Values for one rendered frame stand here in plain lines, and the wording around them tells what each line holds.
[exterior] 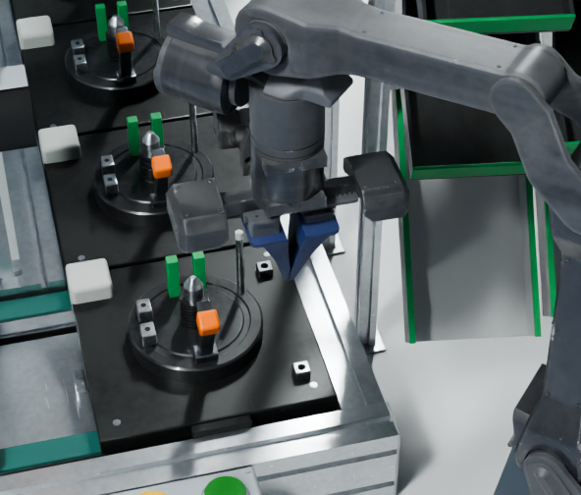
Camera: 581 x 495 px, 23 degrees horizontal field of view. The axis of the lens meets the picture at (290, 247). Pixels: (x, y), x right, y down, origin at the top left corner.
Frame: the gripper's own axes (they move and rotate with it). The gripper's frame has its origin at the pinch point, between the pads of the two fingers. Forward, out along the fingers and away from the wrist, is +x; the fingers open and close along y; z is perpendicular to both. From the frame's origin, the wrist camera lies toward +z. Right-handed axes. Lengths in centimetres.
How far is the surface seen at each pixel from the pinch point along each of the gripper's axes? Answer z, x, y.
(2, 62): 76, 30, 20
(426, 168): 12.0, 4.5, -16.2
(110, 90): 62, 27, 7
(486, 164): 11.2, 4.5, -21.7
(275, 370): 12.3, 28.4, -1.7
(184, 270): 29.1, 28.4, 4.3
